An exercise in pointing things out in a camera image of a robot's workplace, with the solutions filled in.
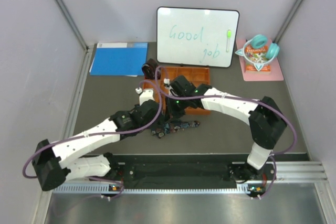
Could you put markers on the orange book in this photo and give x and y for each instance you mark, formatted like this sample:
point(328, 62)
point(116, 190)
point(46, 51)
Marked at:
point(256, 60)

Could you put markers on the teal cat-ear headphones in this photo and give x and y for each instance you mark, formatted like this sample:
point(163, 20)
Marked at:
point(259, 41)

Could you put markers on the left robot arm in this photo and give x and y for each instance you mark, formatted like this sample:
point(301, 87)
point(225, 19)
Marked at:
point(51, 160)

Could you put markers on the navy floral tie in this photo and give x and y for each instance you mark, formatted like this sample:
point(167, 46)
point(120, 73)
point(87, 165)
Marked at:
point(173, 126)

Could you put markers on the grey cable duct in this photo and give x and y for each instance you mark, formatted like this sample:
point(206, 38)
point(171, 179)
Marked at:
point(97, 187)

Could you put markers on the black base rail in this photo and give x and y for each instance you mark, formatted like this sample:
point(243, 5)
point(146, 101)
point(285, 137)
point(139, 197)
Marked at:
point(184, 171)

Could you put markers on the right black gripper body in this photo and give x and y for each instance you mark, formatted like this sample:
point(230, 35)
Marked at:
point(177, 107)

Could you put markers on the rolled dark red tie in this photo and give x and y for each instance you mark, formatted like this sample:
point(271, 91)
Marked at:
point(149, 69)

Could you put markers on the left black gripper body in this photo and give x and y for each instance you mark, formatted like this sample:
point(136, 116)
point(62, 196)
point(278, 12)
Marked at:
point(137, 106)

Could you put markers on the blue folder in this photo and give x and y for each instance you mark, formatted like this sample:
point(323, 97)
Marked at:
point(119, 59)

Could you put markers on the pink mat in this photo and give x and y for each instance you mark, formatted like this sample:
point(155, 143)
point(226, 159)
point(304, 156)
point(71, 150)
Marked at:
point(275, 75)

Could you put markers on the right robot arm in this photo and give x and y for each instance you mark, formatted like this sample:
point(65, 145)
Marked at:
point(265, 123)

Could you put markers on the green marker pen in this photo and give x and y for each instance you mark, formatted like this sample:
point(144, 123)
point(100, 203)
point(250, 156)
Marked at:
point(229, 34)

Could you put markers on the orange compartment tray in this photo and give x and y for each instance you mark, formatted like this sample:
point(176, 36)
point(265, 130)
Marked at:
point(195, 75)

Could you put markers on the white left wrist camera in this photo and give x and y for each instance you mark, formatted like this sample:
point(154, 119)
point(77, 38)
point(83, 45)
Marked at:
point(145, 95)

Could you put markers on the white dry-erase board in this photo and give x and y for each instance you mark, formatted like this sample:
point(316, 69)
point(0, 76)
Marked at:
point(195, 36)

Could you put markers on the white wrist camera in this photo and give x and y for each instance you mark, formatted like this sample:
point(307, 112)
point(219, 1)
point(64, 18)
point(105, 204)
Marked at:
point(145, 95)
point(167, 87)

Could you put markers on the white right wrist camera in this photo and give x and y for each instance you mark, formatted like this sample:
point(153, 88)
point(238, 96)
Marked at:
point(167, 87)

